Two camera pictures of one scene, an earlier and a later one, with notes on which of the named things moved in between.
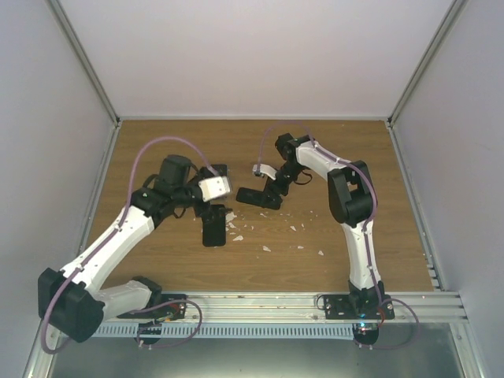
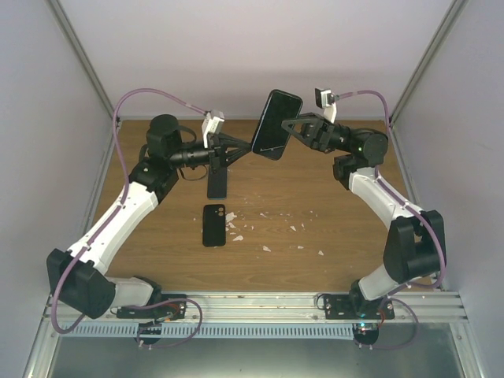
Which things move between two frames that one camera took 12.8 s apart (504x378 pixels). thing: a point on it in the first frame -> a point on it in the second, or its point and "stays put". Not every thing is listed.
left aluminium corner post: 83,59 stays put
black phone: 250,196 -> 272,137
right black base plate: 364,304 stays put
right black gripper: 271,190 -> 318,131
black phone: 213,226 stays put
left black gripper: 209,217 -> 218,150
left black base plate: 168,305 stays put
